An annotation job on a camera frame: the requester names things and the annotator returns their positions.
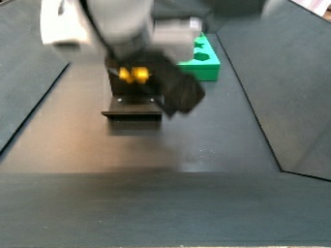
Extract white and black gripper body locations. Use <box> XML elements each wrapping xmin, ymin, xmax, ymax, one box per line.
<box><xmin>105</xmin><ymin>18</ymin><xmax>206</xmax><ymax>116</ymax></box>

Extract yellow star prism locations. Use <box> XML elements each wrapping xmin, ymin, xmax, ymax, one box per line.
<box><xmin>119</xmin><ymin>67</ymin><xmax>150</xmax><ymax>84</ymax></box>

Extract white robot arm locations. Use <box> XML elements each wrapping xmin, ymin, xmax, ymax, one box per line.
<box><xmin>40</xmin><ymin>0</ymin><xmax>204</xmax><ymax>115</ymax></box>

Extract green foam shape board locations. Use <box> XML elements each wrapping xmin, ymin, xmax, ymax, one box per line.
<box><xmin>179</xmin><ymin>34</ymin><xmax>222</xmax><ymax>81</ymax></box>

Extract black curved fixture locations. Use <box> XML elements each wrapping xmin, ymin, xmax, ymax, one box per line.
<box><xmin>103</xmin><ymin>66</ymin><xmax>163</xmax><ymax>121</ymax></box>

